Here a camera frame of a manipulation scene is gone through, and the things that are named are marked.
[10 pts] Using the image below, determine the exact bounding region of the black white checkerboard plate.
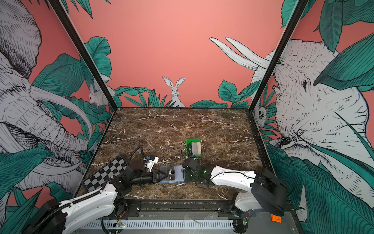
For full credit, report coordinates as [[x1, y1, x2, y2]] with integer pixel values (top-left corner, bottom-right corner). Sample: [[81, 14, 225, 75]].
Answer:
[[82, 156, 126, 193]]

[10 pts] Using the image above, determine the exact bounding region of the black left frame post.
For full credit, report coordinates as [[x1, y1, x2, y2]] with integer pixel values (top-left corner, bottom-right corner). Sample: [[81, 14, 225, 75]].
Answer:
[[48, 0, 118, 112]]

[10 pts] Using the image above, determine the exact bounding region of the blue leather card holder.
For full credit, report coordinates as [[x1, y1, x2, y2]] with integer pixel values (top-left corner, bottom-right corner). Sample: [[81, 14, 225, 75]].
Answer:
[[159, 164, 184, 184]]

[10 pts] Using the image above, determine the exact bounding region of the black right frame post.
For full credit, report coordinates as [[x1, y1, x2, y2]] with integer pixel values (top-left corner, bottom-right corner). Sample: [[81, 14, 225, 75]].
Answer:
[[249, 0, 308, 113]]

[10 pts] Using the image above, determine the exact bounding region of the white slotted cable duct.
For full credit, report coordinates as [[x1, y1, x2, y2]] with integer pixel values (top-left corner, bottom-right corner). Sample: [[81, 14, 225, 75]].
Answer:
[[78, 219, 234, 230]]

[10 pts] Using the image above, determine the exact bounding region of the stack of credit cards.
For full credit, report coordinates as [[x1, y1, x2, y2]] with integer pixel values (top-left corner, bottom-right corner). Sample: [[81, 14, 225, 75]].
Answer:
[[191, 142, 202, 157]]

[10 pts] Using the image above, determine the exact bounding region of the orange connector clip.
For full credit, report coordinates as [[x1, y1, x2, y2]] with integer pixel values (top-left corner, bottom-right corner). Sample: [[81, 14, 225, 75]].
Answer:
[[271, 214, 282, 223]]

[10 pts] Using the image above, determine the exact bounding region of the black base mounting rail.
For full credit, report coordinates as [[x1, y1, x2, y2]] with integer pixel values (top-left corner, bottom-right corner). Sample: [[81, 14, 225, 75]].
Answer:
[[124, 199, 250, 218]]

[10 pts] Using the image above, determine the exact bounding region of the black frame post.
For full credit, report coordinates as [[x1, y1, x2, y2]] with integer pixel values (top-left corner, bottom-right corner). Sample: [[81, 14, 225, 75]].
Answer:
[[249, 0, 308, 113], [48, 0, 118, 112]]

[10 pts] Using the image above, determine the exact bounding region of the green plastic card tray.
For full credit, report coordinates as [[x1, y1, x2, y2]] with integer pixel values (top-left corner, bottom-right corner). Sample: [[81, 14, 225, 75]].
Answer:
[[186, 138, 201, 159]]

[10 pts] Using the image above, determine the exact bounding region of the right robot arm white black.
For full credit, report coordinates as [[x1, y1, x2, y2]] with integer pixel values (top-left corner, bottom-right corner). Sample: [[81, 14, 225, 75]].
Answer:
[[182, 158, 287, 216]]

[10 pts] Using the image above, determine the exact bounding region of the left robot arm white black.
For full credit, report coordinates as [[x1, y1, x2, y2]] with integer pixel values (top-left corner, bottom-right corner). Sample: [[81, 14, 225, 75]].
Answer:
[[21, 165, 168, 234]]

